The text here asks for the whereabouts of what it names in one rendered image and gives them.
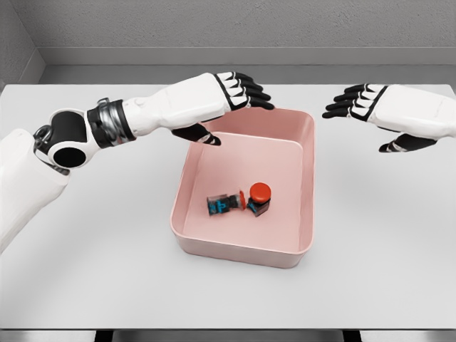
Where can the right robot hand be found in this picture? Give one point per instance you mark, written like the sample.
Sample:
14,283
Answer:
406,110

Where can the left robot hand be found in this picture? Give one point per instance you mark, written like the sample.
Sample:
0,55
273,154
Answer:
199,99

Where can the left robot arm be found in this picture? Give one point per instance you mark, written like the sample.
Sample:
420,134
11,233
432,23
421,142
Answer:
71,142

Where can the pink plastic basket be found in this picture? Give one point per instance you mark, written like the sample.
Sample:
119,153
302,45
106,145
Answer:
249,185

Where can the red button industrial switch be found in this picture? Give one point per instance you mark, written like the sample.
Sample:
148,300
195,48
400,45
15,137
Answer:
259,197
224,204

